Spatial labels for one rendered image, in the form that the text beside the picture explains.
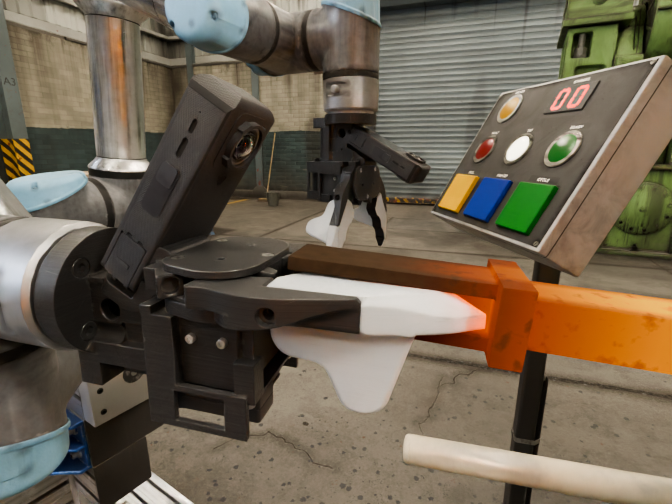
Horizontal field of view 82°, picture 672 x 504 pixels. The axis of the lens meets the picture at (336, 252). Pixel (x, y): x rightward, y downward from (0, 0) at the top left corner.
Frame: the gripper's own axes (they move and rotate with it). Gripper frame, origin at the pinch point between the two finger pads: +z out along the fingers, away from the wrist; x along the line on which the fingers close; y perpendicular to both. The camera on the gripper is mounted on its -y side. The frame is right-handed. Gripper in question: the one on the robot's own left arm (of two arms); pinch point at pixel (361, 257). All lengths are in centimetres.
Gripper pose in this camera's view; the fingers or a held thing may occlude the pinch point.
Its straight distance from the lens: 57.7
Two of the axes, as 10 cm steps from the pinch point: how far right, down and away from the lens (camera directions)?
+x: -5.5, 2.1, -8.0
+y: -8.3, -1.4, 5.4
